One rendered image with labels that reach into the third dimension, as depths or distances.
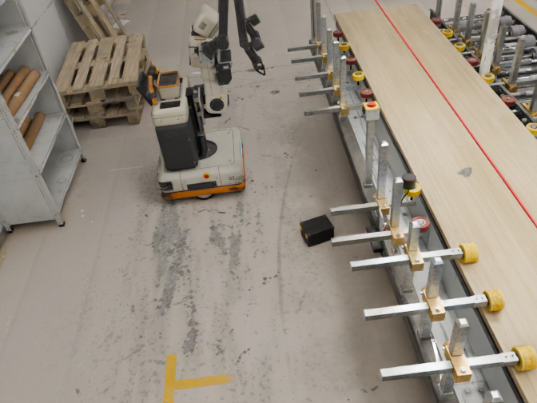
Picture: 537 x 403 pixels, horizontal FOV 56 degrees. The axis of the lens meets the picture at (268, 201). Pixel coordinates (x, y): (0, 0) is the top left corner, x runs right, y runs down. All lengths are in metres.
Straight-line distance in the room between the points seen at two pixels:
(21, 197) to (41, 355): 1.26
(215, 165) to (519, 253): 2.33
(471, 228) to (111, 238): 2.58
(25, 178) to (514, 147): 3.19
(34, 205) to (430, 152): 2.85
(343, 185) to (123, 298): 1.85
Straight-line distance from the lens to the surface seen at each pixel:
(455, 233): 2.41
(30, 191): 4.09
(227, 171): 3.87
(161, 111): 3.66
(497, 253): 2.36
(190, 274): 3.50
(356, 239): 2.38
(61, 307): 3.65
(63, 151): 4.89
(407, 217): 2.86
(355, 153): 3.18
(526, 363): 1.97
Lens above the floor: 2.55
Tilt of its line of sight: 40 degrees down
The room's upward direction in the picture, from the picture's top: 7 degrees counter-clockwise
